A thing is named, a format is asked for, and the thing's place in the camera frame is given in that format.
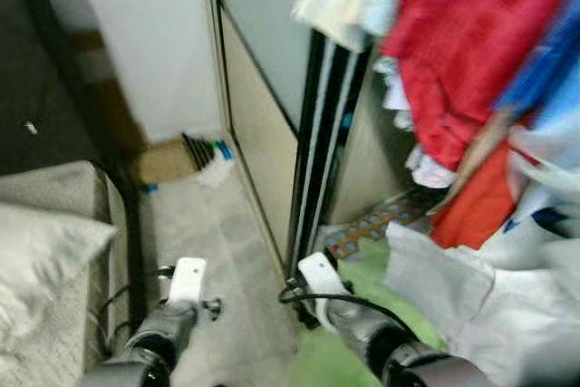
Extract white pillow with small print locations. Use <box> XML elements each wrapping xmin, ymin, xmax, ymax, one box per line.
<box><xmin>0</xmin><ymin>201</ymin><xmax>121</xmax><ymax>352</ymax></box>

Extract colourful patterned mat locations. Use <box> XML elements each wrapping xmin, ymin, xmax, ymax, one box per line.
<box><xmin>324</xmin><ymin>189</ymin><xmax>445</xmax><ymax>261</ymax></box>

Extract white crumpled cloth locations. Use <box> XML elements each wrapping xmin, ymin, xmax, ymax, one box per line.
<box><xmin>195</xmin><ymin>159</ymin><xmax>235</xmax><ymax>190</ymax></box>

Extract brown cardboard box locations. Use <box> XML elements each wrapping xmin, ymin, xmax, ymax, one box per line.
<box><xmin>134</xmin><ymin>136</ymin><xmax>202</xmax><ymax>185</ymax></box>

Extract beige quilted mattress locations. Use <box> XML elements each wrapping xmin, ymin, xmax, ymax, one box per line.
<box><xmin>0</xmin><ymin>162</ymin><xmax>137</xmax><ymax>387</ymax></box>

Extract black ribbed object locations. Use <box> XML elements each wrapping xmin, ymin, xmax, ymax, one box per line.
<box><xmin>181</xmin><ymin>132</ymin><xmax>218</xmax><ymax>170</ymax></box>

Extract green blue small object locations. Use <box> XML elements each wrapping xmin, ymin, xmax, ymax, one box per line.
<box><xmin>211</xmin><ymin>138</ymin><xmax>235</xmax><ymax>161</ymax></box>

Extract white shirt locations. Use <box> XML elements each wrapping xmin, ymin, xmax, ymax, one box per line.
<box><xmin>385</xmin><ymin>222</ymin><xmax>580</xmax><ymax>387</ymax></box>

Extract black white striped panel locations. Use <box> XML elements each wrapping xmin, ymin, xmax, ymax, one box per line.
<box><xmin>286</xmin><ymin>29</ymin><xmax>372</xmax><ymax>272</ymax></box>

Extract beige grey wardrobe door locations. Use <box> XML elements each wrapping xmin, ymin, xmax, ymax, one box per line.
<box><xmin>201</xmin><ymin>0</ymin><xmax>314</xmax><ymax>275</ymax></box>

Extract orange cloth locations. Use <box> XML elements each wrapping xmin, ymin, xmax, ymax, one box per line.
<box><xmin>429</xmin><ymin>138</ymin><xmax>517</xmax><ymax>250</ymax></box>

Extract pale blue white garment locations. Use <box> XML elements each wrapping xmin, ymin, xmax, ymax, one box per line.
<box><xmin>507</xmin><ymin>124</ymin><xmax>580</xmax><ymax>270</ymax></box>

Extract black tufted headboard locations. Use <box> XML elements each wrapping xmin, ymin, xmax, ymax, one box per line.
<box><xmin>0</xmin><ymin>0</ymin><xmax>102</xmax><ymax>178</ymax></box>

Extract red hanging garment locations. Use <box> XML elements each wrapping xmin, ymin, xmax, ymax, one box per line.
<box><xmin>381</xmin><ymin>0</ymin><xmax>580</xmax><ymax>170</ymax></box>

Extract blue hanging garment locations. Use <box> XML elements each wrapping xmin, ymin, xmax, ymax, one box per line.
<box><xmin>494</xmin><ymin>0</ymin><xmax>580</xmax><ymax>134</ymax></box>

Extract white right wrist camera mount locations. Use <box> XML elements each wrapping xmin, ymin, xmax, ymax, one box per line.
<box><xmin>297</xmin><ymin>253</ymin><xmax>351</xmax><ymax>329</ymax></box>

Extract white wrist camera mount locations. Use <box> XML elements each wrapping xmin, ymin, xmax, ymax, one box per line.
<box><xmin>297</xmin><ymin>253</ymin><xmax>351</xmax><ymax>329</ymax></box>
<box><xmin>169</xmin><ymin>257</ymin><xmax>208</xmax><ymax>306</ymax></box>

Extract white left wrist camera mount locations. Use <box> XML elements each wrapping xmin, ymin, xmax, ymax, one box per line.
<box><xmin>169</xmin><ymin>257</ymin><xmax>208</xmax><ymax>306</ymax></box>

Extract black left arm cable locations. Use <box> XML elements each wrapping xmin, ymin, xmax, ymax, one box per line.
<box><xmin>91</xmin><ymin>283</ymin><xmax>137</xmax><ymax>352</ymax></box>

